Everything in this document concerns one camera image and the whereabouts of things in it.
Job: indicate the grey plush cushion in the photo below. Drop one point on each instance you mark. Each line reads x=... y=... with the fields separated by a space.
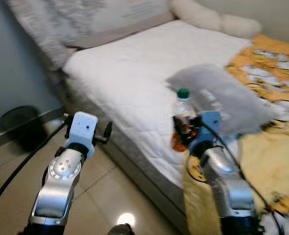
x=222 y=95

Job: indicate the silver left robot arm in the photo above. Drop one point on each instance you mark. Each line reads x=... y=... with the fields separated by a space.
x=58 y=181

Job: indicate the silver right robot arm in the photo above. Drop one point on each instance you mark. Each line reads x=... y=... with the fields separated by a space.
x=230 y=186

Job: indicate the clear bottle green cap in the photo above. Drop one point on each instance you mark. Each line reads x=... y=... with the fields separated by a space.
x=183 y=104

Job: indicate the grey bed base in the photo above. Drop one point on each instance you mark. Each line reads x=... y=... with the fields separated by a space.
x=134 y=166

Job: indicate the white quilted mattress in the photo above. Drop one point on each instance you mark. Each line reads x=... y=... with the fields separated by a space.
x=134 y=73

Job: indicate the yellow egg print duvet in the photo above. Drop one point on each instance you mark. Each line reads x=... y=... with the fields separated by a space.
x=266 y=156

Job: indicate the black mesh waste bin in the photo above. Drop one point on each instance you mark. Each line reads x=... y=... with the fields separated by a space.
x=18 y=125

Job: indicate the dark robot foot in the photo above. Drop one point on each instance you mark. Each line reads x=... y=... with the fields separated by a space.
x=121 y=230

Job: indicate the cream long pillow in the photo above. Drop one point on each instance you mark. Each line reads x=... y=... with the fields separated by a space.
x=203 y=17

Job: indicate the grey patterned large pillow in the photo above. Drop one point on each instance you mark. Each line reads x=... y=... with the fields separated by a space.
x=85 y=19

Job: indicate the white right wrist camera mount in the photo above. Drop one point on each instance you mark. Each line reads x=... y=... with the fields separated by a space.
x=208 y=127

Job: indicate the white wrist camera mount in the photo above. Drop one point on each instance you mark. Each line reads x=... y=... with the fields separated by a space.
x=208 y=127
x=80 y=129

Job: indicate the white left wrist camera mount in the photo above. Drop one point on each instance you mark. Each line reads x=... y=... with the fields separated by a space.
x=80 y=129

